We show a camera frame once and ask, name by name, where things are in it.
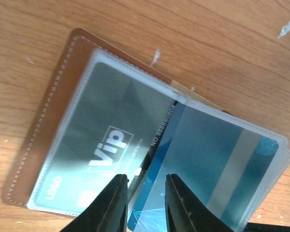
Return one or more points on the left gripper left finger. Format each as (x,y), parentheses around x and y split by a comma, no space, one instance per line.
(108,212)

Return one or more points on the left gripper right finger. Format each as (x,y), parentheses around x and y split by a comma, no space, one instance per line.
(185,212)

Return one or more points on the blue credit card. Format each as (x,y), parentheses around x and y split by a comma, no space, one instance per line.
(222,162)

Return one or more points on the black VIP card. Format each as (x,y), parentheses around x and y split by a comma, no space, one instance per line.
(108,130)

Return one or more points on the brown leather card holder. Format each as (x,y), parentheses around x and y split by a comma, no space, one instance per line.
(81,51)

